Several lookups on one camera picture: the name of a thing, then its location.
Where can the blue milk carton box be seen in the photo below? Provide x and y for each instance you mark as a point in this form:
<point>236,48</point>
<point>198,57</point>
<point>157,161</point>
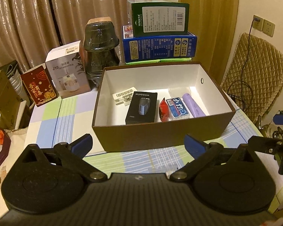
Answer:
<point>158,47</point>

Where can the red snack packet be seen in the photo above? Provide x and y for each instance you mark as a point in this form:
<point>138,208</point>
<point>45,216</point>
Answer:
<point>164,113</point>

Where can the green tea box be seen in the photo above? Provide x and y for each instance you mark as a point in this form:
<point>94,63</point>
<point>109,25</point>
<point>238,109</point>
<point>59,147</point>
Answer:
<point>158,17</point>

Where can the white plastic comb holder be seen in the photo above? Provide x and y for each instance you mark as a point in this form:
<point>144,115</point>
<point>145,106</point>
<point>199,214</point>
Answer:
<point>124,97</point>

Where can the white humidifier box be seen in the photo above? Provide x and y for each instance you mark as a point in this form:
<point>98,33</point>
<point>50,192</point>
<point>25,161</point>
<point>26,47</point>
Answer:
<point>67,70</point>

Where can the beige curtain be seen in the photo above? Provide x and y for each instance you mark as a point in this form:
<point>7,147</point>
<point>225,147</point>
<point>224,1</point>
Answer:
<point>29,29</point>

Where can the blue tissue pack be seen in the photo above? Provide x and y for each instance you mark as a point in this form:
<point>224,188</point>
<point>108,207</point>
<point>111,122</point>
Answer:
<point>177,109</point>

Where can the stacked black bowls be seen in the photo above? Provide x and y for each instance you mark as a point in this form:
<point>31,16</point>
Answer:
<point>98,48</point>

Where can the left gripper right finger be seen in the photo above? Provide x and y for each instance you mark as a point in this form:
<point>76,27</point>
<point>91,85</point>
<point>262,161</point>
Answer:
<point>204,154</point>

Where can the golden curtain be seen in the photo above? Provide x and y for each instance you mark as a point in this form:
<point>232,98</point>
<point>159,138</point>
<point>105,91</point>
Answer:
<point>213,22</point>

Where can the wall socket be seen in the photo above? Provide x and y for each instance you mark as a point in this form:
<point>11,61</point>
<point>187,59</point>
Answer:
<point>263,25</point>

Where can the quilted chair cushion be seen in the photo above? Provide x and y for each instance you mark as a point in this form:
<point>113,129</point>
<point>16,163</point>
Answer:
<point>255,76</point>

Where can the purple lotion tube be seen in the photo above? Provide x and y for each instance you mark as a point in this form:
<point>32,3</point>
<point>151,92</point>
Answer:
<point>195,110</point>

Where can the red gift box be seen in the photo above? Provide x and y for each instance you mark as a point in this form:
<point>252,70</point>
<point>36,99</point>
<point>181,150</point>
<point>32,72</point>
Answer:
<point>38,83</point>

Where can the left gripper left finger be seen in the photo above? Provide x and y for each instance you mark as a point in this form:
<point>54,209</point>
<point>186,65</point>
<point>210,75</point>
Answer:
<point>71,156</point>

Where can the checkered tablecloth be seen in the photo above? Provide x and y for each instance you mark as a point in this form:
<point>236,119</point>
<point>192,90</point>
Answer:
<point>70,118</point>

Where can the black shaver box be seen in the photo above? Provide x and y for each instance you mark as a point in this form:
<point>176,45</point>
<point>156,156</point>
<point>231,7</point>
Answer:
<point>142,108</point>

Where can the brown paper bag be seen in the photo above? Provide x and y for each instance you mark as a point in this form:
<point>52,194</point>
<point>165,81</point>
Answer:
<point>12,94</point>

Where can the green packet under box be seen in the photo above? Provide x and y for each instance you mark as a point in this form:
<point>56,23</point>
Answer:
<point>160,61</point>

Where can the brown cardboard box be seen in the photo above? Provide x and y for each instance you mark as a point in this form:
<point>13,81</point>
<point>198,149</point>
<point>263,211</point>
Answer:
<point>168,80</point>

